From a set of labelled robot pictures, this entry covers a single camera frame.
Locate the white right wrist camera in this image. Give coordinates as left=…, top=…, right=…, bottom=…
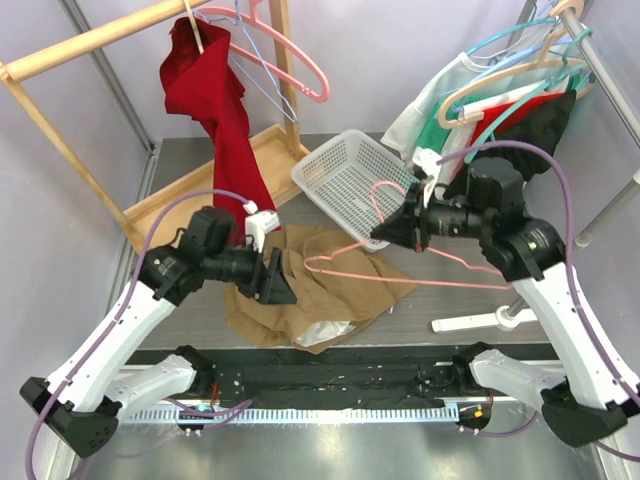
left=411, top=147, right=448, bottom=208

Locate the metal clothes rack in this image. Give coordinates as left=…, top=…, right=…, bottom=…
left=430, top=0, right=640, bottom=334

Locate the thick pink plastic hanger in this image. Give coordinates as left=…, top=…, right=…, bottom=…
left=202, top=1, right=331, bottom=104

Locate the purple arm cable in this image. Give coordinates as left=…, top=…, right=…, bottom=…
left=24, top=188, right=259, bottom=480
left=437, top=139, right=640, bottom=461

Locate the tan cloth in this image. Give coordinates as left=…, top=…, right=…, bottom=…
left=224, top=225, right=417, bottom=354

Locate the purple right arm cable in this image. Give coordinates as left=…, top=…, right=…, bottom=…
left=437, top=139, right=640, bottom=461

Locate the blue wire hanger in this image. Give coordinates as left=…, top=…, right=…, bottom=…
left=196, top=1, right=298, bottom=125

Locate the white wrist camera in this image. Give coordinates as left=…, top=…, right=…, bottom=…
left=411, top=147, right=448, bottom=208
left=245, top=210, right=280, bottom=252

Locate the pink wire hanger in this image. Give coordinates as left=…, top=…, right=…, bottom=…
left=302, top=180, right=516, bottom=292

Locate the black garment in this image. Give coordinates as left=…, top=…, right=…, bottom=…
left=486, top=90, right=577, bottom=182

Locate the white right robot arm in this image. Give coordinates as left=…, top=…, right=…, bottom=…
left=371, top=157, right=639, bottom=447

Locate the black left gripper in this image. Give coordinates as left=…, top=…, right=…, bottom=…
left=203, top=237, right=297, bottom=303

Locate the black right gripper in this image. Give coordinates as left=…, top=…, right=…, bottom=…
left=373, top=179, right=493, bottom=253

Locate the beige hanger on metal rack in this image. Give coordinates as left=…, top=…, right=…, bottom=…
left=437, top=27, right=583, bottom=129

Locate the green garment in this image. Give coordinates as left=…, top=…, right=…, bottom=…
left=412, top=74, right=596, bottom=161

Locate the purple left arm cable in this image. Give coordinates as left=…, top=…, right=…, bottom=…
left=24, top=188, right=259, bottom=480

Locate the teal plastic hanger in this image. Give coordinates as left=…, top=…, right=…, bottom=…
left=470, top=28, right=596, bottom=146

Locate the wooden clothes rack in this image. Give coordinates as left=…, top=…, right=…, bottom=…
left=0, top=0, right=314, bottom=256

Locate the red skirt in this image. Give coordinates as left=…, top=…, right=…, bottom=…
left=159, top=17, right=279, bottom=234

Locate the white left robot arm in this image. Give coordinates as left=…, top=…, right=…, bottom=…
left=20, top=205, right=297, bottom=459

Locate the light blue hanger on rack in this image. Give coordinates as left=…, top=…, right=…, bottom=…
left=521, top=1, right=568, bottom=48

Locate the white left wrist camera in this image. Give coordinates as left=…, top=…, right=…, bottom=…
left=245, top=210, right=280, bottom=252

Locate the red garment on rack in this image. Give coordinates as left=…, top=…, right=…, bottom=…
left=472, top=92, right=564, bottom=146

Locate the white mesh basket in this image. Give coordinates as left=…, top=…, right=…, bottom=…
left=291, top=129, right=416, bottom=252

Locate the beige plastic hanger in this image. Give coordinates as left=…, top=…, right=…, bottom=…
left=182, top=0, right=204, bottom=55

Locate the white garment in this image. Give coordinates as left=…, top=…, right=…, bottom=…
left=381, top=21, right=541, bottom=162

